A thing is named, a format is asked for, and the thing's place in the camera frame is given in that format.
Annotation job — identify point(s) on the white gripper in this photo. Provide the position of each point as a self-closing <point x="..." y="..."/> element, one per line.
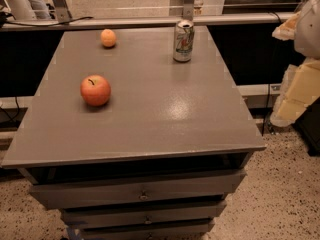
<point x="308" y="34"/>

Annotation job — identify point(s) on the small orange fruit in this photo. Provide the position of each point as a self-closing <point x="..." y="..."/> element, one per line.
<point x="108" y="38"/>

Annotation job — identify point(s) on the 7up soda can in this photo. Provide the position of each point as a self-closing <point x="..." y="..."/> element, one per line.
<point x="183" y="40"/>

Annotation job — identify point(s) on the top grey drawer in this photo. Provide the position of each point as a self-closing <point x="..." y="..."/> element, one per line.
<point x="137" y="189"/>

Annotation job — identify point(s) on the grey drawer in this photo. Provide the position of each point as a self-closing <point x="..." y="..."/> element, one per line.
<point x="146" y="215"/>
<point x="137" y="189"/>
<point x="149" y="232"/>

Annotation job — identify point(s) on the grey drawer cabinet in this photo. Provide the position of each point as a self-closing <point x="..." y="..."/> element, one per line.
<point x="162" y="118"/>

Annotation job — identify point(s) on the middle grey drawer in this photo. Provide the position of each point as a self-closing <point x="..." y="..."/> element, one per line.
<point x="146" y="215"/>

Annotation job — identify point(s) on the red apple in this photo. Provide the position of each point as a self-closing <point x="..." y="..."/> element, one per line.
<point x="95" y="90"/>

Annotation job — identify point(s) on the bottom grey drawer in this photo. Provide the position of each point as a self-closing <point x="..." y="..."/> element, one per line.
<point x="149" y="232"/>

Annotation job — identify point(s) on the metal railing bar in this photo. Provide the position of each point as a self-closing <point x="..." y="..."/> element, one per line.
<point x="87" y="23"/>

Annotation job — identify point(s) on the person legs in jeans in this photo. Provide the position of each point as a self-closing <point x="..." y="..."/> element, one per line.
<point x="29" y="9"/>

